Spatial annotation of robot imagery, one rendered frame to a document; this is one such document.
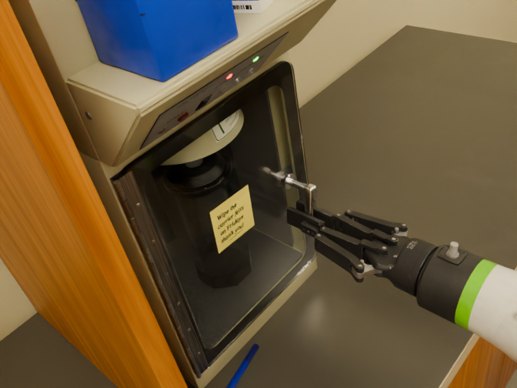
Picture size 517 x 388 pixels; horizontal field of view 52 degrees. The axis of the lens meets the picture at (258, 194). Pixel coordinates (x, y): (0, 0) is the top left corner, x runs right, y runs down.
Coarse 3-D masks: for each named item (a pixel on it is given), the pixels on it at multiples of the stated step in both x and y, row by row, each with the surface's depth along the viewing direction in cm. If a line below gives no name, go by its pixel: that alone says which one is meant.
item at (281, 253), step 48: (240, 96) 68; (288, 96) 75; (192, 144) 65; (240, 144) 71; (288, 144) 79; (144, 192) 61; (192, 192) 67; (288, 192) 84; (192, 240) 71; (240, 240) 79; (288, 240) 89; (192, 288) 74; (240, 288) 83
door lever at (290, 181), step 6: (288, 180) 82; (294, 180) 82; (288, 186) 83; (294, 186) 82; (300, 186) 81; (306, 186) 80; (312, 186) 80; (306, 192) 80; (312, 192) 79; (318, 192) 80; (306, 198) 81; (312, 198) 80; (306, 204) 81; (312, 204) 81; (306, 210) 82; (312, 210) 81
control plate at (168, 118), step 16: (288, 32) 58; (272, 48) 60; (240, 64) 55; (256, 64) 61; (224, 80) 56; (240, 80) 63; (192, 96) 52; (176, 112) 53; (192, 112) 59; (160, 128) 54; (144, 144) 55
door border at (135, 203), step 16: (128, 176) 59; (128, 192) 60; (128, 208) 60; (144, 208) 62; (144, 224) 63; (144, 240) 64; (160, 256) 67; (160, 272) 68; (176, 288) 71; (176, 304) 72; (176, 320) 73; (192, 336) 78; (192, 352) 79
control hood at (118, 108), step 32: (288, 0) 57; (320, 0) 57; (256, 32) 52; (96, 64) 52; (224, 64) 50; (96, 96) 48; (128, 96) 45; (160, 96) 45; (96, 128) 52; (128, 128) 47
